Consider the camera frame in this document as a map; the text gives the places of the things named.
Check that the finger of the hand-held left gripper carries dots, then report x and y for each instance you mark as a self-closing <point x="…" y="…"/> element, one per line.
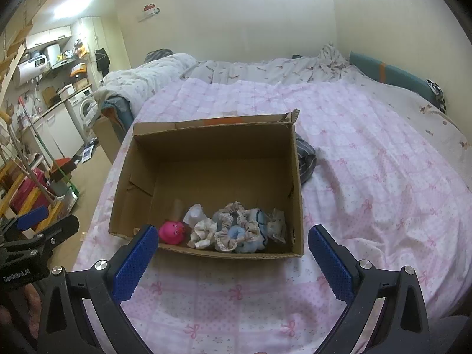
<point x="33" y="217"/>
<point x="61" y="230"/>

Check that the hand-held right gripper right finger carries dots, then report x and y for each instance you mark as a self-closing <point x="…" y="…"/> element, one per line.
<point x="332" y="265"/>

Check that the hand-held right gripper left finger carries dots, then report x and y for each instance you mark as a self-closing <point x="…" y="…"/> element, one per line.
<point x="134" y="265"/>

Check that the clear plastic packet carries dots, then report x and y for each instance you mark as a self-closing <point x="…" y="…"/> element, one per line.
<point x="276" y="226"/>

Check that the beige soft tube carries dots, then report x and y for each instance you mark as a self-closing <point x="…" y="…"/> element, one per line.
<point x="177" y="210"/>

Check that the brown cardboard box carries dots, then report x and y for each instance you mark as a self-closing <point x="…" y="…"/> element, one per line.
<point x="221" y="162"/>

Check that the person's left hand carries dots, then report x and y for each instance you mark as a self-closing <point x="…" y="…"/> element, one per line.
<point x="34" y="300"/>

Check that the red suitcase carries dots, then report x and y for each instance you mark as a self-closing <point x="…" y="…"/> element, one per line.
<point x="25" y="195"/>

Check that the yellow wooden rack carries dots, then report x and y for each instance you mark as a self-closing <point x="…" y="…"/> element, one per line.
<point x="11" y="182"/>

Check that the pink rubber duck toy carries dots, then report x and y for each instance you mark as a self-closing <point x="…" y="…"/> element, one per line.
<point x="171" y="232"/>

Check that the cream scrunchie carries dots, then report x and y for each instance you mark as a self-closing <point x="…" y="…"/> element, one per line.
<point x="202" y="230"/>

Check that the pink bow-print blanket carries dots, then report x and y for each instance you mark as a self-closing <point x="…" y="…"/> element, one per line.
<point x="368" y="191"/>

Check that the white plush with dark stripe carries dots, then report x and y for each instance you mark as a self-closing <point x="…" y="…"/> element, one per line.
<point x="260" y="217"/>

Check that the white floor cabinet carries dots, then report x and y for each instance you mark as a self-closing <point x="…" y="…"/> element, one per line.
<point x="61" y="132"/>

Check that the light blue plush toy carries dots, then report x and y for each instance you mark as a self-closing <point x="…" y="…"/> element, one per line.
<point x="236" y="233"/>

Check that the dark striped cloth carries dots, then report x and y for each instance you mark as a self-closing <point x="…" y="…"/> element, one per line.
<point x="306" y="162"/>

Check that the white washing machine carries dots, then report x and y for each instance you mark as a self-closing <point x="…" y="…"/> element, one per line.
<point x="84" y="107"/>

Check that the teal cloth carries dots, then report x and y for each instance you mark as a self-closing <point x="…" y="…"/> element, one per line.
<point x="116" y="108"/>

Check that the person's dark pants leg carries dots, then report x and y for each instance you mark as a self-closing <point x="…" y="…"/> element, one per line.
<point x="448" y="333"/>

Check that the white water heater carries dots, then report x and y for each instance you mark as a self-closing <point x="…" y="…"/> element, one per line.
<point x="29" y="72"/>

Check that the wooden ladder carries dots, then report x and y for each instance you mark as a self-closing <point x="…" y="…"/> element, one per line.
<point x="16" y="62"/>

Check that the dark hanging clothes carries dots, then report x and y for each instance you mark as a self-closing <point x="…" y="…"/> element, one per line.
<point x="101" y="59"/>

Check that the white floral duvet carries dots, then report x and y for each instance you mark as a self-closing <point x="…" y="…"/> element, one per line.
<point x="147" y="77"/>

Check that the teal bolster with orange band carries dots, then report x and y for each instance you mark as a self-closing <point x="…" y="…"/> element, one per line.
<point x="402" y="77"/>

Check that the dark bundled cloth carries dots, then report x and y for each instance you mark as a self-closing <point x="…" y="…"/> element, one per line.
<point x="158" y="54"/>

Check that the black white checkered cloth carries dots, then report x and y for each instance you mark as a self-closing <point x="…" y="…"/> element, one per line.
<point x="438" y="94"/>

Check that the grey printed bed sheet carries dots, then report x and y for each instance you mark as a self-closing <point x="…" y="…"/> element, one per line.
<point x="265" y="68"/>

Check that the white wall cabinets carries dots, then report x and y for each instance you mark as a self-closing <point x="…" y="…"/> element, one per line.
<point x="48" y="37"/>

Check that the wall decoration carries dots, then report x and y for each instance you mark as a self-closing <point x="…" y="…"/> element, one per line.
<point x="149" y="10"/>

